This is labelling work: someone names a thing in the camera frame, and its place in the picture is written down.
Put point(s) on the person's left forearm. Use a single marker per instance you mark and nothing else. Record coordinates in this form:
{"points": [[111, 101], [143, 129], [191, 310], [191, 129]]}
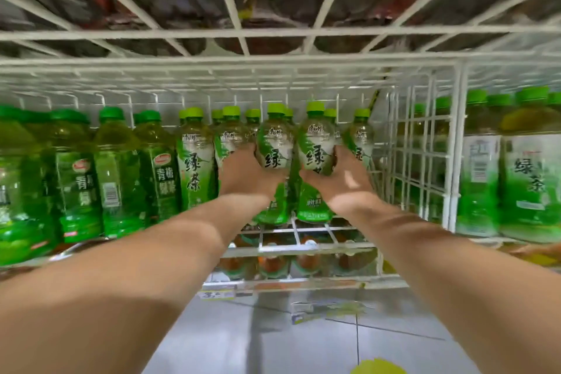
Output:
{"points": [[131, 281]]}

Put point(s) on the green white packet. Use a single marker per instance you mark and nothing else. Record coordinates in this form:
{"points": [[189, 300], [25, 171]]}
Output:
{"points": [[326, 311]]}

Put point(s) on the person's right hand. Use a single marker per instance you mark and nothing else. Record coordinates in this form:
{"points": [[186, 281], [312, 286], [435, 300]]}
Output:
{"points": [[346, 187]]}

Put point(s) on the row of green tea bottles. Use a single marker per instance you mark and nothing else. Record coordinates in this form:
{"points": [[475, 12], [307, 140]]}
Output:
{"points": [[196, 159], [526, 185]]}

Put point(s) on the person's right thumb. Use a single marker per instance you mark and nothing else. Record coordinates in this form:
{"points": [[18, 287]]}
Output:
{"points": [[313, 178]]}

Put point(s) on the shelf price tag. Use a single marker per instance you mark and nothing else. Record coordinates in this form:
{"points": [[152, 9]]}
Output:
{"points": [[219, 294]]}

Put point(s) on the person's right forearm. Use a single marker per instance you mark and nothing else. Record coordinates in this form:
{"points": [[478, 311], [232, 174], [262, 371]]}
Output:
{"points": [[460, 286]]}

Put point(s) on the row of orange drink bottles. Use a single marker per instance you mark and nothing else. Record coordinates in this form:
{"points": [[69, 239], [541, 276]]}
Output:
{"points": [[274, 262]]}

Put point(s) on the green tea plastic bottle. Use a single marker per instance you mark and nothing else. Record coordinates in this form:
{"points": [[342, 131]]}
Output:
{"points": [[315, 146], [275, 141]]}

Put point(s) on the pile of dark packages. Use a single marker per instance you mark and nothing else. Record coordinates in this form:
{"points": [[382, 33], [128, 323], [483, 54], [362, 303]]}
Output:
{"points": [[175, 7]]}

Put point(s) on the person's left fingers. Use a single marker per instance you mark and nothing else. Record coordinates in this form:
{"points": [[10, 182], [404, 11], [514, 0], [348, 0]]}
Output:
{"points": [[250, 154]]}

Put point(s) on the person's left hand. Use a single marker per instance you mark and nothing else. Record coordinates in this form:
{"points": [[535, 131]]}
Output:
{"points": [[245, 176]]}

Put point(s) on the yellow round object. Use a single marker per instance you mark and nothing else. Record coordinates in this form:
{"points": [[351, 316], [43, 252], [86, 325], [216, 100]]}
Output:
{"points": [[378, 367]]}

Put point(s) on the row of dark green bottles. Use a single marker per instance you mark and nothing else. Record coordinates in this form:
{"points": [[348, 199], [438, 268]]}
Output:
{"points": [[79, 185]]}

